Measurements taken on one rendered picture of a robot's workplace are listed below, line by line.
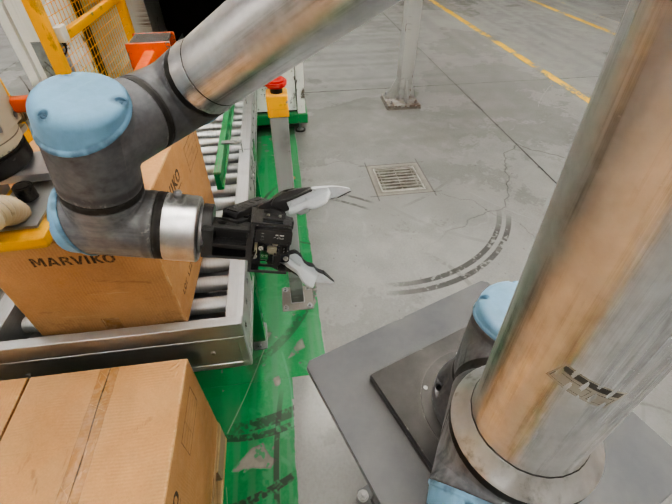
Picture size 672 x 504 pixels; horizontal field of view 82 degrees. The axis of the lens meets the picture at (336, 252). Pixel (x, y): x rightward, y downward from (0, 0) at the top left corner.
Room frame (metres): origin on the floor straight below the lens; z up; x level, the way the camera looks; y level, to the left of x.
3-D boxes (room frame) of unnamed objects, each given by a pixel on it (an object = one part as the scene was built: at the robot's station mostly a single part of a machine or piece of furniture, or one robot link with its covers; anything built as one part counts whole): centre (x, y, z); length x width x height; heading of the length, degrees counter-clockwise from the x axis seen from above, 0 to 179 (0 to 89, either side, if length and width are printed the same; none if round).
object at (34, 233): (0.57, 0.49, 1.11); 0.34 x 0.10 x 0.05; 11
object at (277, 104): (1.24, 0.19, 0.50); 0.07 x 0.07 x 1.00; 8
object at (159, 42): (0.90, 0.39, 1.22); 0.09 x 0.08 x 0.05; 101
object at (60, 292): (0.96, 0.65, 0.75); 0.60 x 0.40 x 0.40; 5
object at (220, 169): (2.15, 0.55, 0.60); 1.60 x 0.10 x 0.09; 8
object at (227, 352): (0.60, 0.60, 0.47); 0.70 x 0.03 x 0.15; 98
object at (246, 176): (1.81, 0.44, 0.50); 2.31 x 0.05 x 0.19; 8
